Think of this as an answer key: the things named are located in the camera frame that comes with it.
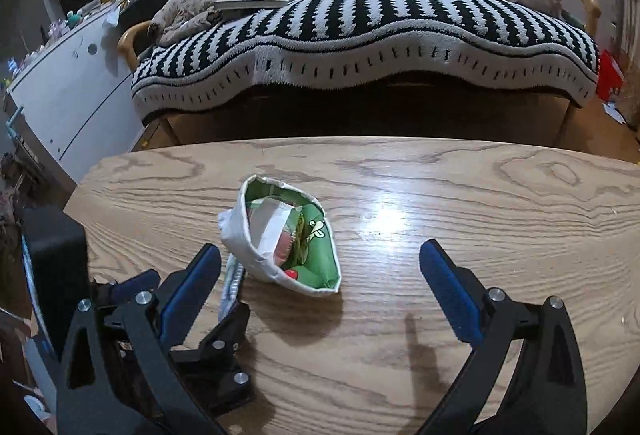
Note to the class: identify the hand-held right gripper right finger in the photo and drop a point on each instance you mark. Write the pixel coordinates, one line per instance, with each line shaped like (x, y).
(447, 285)

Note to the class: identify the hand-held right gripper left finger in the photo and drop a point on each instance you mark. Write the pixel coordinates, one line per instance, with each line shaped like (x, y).
(192, 285)

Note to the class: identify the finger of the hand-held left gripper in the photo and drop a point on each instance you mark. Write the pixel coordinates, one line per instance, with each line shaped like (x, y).
(225, 335)
(127, 286)

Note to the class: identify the green striped wrapper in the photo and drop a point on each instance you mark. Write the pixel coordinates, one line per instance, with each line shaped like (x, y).
(232, 282)

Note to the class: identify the green and white paper bag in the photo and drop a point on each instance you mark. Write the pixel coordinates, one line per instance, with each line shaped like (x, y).
(235, 235)

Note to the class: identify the white wet wipe packet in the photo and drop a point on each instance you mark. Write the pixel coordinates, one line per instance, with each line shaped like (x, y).
(265, 225)

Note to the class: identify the red snack packet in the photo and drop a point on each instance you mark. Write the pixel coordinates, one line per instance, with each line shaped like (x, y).
(284, 249)

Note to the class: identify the wooden sofa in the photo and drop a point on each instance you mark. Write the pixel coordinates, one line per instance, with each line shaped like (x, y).
(170, 127)

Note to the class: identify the white cabinet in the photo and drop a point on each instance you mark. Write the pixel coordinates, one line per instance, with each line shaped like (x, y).
(75, 80)

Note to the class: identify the white paper sheet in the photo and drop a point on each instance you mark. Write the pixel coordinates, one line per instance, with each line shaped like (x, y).
(614, 111)

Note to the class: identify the striped sofa seat blanket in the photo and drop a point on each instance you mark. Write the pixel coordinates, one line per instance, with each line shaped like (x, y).
(375, 30)

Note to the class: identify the red bag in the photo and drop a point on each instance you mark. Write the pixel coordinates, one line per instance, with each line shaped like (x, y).
(610, 75)

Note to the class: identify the black side cabinet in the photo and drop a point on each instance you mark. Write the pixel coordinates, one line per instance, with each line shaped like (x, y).
(150, 7)

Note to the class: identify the beige crumpled cloth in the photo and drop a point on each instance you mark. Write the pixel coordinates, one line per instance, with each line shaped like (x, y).
(185, 15)

